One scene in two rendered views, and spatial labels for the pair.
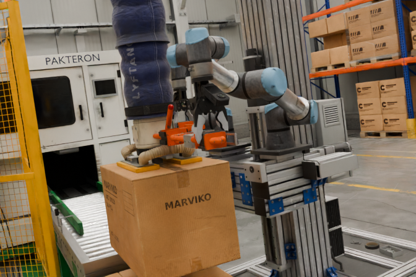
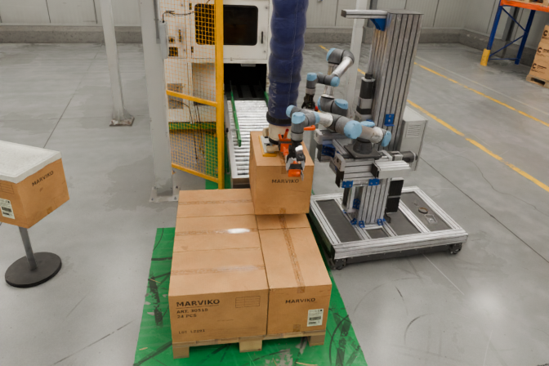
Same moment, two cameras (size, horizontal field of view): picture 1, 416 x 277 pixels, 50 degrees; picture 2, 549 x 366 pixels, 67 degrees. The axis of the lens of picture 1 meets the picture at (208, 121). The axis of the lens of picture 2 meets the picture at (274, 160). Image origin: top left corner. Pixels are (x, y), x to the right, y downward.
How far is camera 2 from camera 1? 1.39 m
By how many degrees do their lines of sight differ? 28
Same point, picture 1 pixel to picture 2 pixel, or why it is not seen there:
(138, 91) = (274, 109)
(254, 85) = (339, 129)
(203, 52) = (298, 129)
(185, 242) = (278, 199)
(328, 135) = (406, 143)
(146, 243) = (258, 196)
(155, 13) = (293, 66)
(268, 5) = (388, 49)
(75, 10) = not seen: outside the picture
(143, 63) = (280, 94)
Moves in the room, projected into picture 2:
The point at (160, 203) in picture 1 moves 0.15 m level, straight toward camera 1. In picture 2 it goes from (269, 179) to (265, 189)
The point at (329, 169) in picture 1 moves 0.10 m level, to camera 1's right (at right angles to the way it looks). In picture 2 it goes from (386, 175) to (399, 177)
